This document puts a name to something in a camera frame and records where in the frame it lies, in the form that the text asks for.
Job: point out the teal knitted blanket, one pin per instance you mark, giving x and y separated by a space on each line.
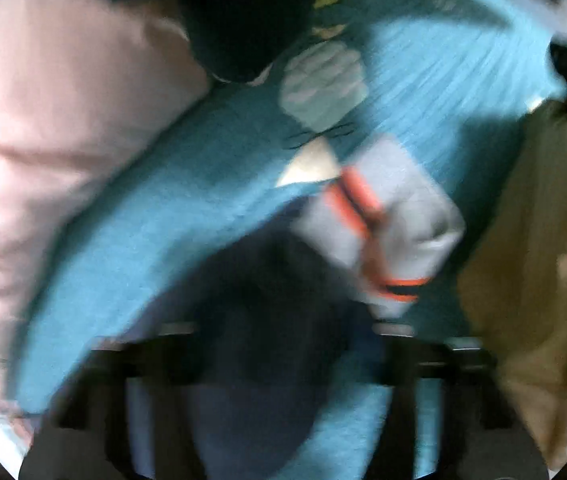
173 220

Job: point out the dark navy cloth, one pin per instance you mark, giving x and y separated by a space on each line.
223 15

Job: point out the grey sweatshirt with orange stripes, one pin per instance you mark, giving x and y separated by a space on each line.
393 220

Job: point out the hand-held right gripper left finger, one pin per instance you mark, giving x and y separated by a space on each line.
161 360

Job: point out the beige garment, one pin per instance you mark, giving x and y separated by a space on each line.
528 270

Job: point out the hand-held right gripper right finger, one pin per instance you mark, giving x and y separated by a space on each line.
403 360

